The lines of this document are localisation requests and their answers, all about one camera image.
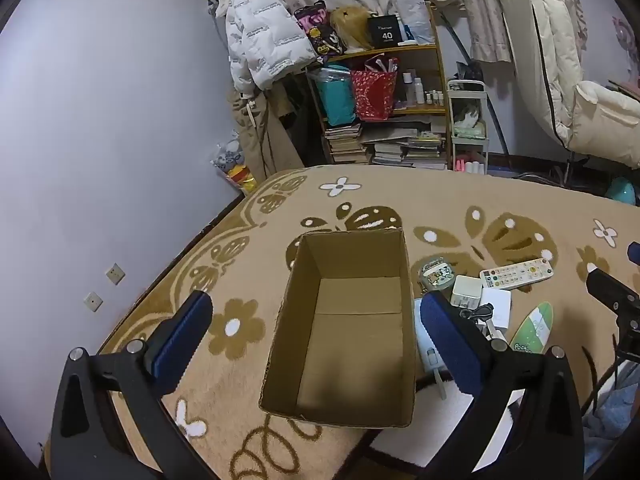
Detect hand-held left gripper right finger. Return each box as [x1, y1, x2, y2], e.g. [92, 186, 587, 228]
[415, 290, 585, 480]

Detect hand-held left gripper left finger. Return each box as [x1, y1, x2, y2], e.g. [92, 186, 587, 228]
[47, 290, 221, 480]

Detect bunch of keys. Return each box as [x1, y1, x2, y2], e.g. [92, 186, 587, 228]
[460, 305, 506, 343]

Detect white cube charger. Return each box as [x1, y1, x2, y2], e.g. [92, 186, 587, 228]
[450, 275, 483, 309]

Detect white plug adapter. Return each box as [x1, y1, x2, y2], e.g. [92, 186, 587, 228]
[480, 287, 512, 333]

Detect green surfboard-shaped card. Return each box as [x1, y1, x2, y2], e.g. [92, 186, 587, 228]
[509, 301, 554, 356]

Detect white remote control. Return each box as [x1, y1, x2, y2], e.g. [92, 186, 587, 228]
[479, 257, 554, 291]

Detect brown cardboard box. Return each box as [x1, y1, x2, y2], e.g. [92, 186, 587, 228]
[258, 227, 417, 430]

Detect teal round object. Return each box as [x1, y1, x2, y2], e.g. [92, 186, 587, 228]
[605, 177, 636, 205]

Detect blue cloth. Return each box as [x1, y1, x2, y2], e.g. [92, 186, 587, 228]
[582, 375, 640, 471]

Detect bag of plush toys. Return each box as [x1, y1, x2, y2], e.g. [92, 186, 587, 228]
[212, 132, 258, 193]

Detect stack of books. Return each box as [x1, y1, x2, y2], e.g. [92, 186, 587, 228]
[322, 120, 448, 171]

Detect green tissue packet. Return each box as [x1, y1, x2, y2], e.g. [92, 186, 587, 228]
[452, 121, 487, 140]

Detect beige trousers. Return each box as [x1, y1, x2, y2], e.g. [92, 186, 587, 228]
[231, 87, 301, 181]

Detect white trolley cart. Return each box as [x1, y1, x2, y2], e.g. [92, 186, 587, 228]
[446, 79, 488, 176]

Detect row of small bottles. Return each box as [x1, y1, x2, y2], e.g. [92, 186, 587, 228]
[402, 72, 446, 108]

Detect wooden shelf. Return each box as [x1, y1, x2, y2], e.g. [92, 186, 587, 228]
[305, 5, 451, 168]

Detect red patterned bag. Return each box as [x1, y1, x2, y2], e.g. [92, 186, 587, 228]
[350, 56, 399, 122]

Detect teal bag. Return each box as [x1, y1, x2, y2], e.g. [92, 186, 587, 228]
[312, 64, 357, 127]

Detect white puffer jacket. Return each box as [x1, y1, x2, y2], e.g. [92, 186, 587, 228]
[225, 0, 321, 93]

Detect black box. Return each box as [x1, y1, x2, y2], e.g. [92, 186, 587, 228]
[367, 14, 403, 48]

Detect clear plastic bag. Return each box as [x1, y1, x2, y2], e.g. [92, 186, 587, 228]
[390, 0, 436, 46]

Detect blond wig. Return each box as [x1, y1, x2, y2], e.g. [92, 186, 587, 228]
[330, 6, 378, 52]

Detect black patterned bag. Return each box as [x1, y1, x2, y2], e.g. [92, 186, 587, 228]
[294, 4, 346, 57]

